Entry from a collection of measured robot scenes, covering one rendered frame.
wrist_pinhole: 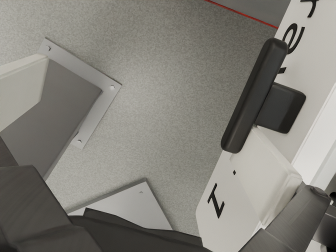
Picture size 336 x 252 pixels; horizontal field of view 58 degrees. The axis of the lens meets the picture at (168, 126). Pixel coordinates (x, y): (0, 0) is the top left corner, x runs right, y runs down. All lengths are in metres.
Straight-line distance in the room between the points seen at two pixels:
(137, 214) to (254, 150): 1.15
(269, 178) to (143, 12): 0.96
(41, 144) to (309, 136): 0.52
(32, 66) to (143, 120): 0.99
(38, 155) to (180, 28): 0.68
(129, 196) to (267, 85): 1.11
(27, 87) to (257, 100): 0.13
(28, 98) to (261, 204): 0.13
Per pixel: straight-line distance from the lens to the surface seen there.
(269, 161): 0.16
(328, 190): 0.34
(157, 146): 1.19
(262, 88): 0.19
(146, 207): 1.29
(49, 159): 0.60
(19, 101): 0.17
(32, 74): 0.18
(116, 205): 1.30
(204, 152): 1.22
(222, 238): 0.25
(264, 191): 0.16
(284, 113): 0.20
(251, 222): 0.22
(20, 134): 0.63
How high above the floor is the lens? 1.08
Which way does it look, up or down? 69 degrees down
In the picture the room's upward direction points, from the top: 173 degrees clockwise
